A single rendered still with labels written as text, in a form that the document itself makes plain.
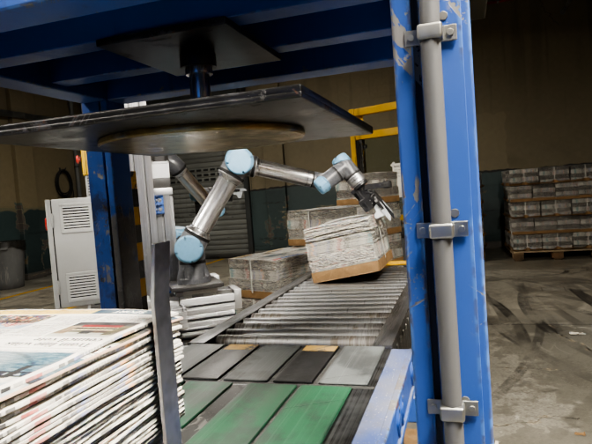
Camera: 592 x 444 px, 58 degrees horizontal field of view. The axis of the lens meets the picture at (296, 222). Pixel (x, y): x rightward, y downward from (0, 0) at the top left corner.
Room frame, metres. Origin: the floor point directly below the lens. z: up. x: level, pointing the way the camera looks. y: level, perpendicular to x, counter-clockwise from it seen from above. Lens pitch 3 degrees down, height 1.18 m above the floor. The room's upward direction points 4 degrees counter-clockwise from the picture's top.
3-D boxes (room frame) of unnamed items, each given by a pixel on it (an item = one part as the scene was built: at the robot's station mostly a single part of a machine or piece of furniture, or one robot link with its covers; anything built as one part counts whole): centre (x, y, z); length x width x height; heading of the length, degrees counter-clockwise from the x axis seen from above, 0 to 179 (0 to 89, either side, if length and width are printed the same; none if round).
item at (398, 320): (1.91, -0.39, 0.74); 1.34 x 0.05 x 0.12; 162
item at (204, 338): (2.07, 0.09, 0.74); 1.34 x 0.05 x 0.12; 162
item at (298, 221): (3.58, -0.17, 0.95); 0.38 x 0.29 x 0.23; 51
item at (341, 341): (1.43, 0.03, 0.77); 0.47 x 0.05 x 0.05; 72
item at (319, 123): (1.02, 0.16, 1.30); 0.55 x 0.55 x 0.03; 72
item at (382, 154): (4.39, -0.84, 1.27); 0.57 x 0.01 x 0.65; 51
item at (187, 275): (2.40, 0.47, 0.87); 0.15 x 0.15 x 0.10
